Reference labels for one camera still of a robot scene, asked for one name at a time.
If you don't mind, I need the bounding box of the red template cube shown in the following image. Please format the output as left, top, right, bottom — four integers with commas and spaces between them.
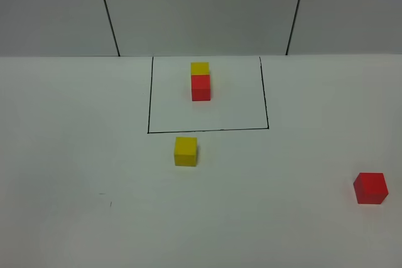
191, 75, 211, 101

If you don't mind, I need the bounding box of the yellow template cube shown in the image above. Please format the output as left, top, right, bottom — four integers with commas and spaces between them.
190, 62, 210, 76

